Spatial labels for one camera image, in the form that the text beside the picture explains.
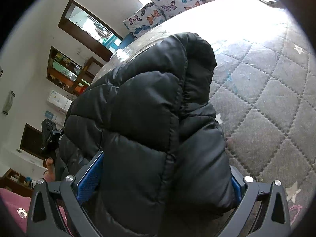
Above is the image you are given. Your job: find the wooden desk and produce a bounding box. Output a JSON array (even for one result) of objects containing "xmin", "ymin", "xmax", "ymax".
[{"xmin": 0, "ymin": 168, "xmax": 38, "ymax": 198}]

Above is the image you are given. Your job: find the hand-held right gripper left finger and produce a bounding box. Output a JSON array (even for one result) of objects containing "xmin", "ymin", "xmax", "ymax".
[{"xmin": 26, "ymin": 150, "xmax": 104, "ymax": 237}]

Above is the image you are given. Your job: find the black puffer jacket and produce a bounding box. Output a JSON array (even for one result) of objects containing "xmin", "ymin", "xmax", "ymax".
[{"xmin": 55, "ymin": 32, "xmax": 239, "ymax": 237}]

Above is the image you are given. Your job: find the wooden wall shelf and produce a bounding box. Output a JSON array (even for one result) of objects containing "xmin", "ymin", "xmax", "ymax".
[{"xmin": 46, "ymin": 46, "xmax": 104, "ymax": 97}]

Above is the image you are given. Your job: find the white air conditioner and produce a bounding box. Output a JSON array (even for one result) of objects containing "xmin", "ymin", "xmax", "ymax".
[{"xmin": 46, "ymin": 89, "xmax": 74, "ymax": 114}]

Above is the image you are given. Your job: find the pink clothing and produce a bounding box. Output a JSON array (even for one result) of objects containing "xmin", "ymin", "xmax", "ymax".
[{"xmin": 0, "ymin": 187, "xmax": 73, "ymax": 237}]

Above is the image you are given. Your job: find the person's left hand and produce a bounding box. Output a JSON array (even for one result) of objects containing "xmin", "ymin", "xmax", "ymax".
[{"xmin": 44, "ymin": 158, "xmax": 58, "ymax": 182}]

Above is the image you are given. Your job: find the butterfly print pillow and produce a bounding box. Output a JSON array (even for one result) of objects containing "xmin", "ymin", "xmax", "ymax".
[
  {"xmin": 152, "ymin": 0, "xmax": 202, "ymax": 20},
  {"xmin": 123, "ymin": 1, "xmax": 166, "ymax": 39}
]

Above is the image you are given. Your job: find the dark framed wall mirror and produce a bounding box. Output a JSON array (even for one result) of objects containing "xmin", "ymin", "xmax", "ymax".
[{"xmin": 58, "ymin": 0, "xmax": 124, "ymax": 63}]

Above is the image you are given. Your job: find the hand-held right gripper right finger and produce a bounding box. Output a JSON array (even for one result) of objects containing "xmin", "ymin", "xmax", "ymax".
[{"xmin": 222, "ymin": 173, "xmax": 292, "ymax": 237}]

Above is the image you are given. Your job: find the dark framed wall panel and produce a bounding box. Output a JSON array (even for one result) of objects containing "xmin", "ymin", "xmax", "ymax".
[{"xmin": 20, "ymin": 123, "xmax": 50, "ymax": 160}]

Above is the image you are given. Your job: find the grey quilted star mattress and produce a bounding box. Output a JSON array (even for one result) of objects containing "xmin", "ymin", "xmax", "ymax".
[{"xmin": 91, "ymin": 0, "xmax": 316, "ymax": 228}]

